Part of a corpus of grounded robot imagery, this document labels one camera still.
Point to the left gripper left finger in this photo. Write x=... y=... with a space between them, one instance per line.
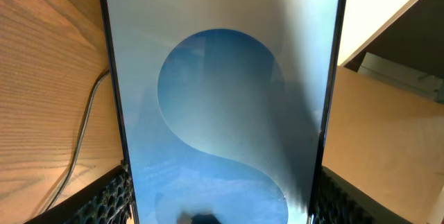
x=108 y=200

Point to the blue Galaxy smartphone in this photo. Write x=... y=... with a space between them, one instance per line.
x=223 y=104

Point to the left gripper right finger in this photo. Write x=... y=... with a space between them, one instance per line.
x=339 y=202

